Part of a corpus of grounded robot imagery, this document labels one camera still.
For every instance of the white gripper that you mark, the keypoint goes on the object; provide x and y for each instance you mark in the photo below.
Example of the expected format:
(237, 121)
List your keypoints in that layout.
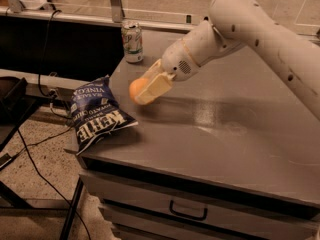
(176, 61)

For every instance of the orange fruit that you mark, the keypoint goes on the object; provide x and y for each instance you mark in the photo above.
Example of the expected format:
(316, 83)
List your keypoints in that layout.
(135, 87)

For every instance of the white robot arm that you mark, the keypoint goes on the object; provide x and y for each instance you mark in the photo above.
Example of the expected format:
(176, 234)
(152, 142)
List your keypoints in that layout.
(231, 25)

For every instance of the blue Kettle chip bag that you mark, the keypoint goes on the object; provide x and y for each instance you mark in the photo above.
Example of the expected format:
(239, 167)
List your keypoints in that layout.
(96, 113)

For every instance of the green white soda can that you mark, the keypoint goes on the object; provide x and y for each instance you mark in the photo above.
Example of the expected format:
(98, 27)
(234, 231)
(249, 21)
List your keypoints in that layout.
(132, 41)

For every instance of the grey drawer cabinet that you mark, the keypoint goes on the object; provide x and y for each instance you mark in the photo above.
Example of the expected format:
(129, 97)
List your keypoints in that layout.
(233, 138)

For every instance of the black side table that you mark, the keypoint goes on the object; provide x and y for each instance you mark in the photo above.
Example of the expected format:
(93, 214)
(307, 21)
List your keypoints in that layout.
(14, 110)

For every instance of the white bowl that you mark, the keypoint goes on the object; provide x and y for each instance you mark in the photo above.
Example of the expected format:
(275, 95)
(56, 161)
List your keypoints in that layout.
(33, 4)

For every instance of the metal railing post left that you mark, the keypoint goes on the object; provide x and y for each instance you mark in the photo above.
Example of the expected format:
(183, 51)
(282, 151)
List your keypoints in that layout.
(117, 11)

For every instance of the black drawer handle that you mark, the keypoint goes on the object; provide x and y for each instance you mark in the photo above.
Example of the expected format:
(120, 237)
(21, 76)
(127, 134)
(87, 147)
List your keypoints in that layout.
(188, 212)

